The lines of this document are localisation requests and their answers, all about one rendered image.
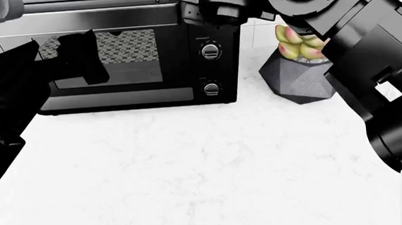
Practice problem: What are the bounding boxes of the silver oven door handle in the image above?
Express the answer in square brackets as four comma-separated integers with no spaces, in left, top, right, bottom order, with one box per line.
[0,2,183,38]

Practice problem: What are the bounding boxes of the grey faceted plant pot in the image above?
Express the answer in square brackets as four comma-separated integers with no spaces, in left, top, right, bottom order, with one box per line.
[256,46,339,108]

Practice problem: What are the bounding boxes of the black toaster oven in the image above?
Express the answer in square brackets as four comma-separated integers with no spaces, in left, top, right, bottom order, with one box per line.
[0,0,247,121]

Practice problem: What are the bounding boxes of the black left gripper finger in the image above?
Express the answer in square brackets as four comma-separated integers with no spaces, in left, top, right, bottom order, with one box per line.
[56,28,98,57]
[74,47,111,87]

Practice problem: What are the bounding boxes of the green pink succulent plant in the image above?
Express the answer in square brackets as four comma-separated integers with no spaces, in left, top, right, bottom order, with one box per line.
[274,21,333,63]

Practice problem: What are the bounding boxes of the large silver temperature knob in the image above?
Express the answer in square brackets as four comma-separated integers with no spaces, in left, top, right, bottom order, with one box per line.
[200,42,224,62]

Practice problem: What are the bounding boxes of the glass oven door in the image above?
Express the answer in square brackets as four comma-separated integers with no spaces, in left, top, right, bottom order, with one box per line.
[0,22,196,116]

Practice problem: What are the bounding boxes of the small silver timer knob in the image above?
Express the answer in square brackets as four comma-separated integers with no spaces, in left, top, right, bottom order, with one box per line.
[202,81,222,98]

